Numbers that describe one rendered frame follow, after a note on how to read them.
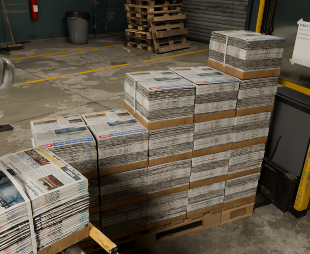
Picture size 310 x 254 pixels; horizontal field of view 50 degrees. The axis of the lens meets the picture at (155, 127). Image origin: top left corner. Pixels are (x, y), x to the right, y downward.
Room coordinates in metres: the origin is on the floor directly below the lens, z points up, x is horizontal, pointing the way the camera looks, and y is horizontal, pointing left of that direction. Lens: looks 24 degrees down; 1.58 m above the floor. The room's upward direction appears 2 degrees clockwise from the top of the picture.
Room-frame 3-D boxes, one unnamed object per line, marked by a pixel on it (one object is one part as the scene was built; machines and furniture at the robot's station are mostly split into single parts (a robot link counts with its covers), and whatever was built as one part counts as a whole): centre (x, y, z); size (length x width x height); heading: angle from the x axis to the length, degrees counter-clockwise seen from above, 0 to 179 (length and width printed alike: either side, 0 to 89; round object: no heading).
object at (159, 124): (1.86, -0.01, 0.86); 0.38 x 0.29 x 0.04; 26
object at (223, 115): (1.99, -0.28, 0.86); 0.38 x 0.29 x 0.04; 24
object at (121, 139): (1.80, 0.11, 0.42); 1.17 x 0.39 x 0.83; 116
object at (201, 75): (1.98, -0.27, 1.06); 0.37 x 0.28 x 0.01; 24
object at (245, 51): (2.11, -0.54, 0.65); 0.39 x 0.30 x 1.29; 26
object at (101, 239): (0.93, 0.26, 0.81); 0.43 x 0.03 x 0.02; 46
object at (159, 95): (1.86, -0.01, 0.95); 0.38 x 0.29 x 0.23; 26
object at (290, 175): (2.27, -0.86, 0.20); 0.62 x 0.05 x 0.30; 26
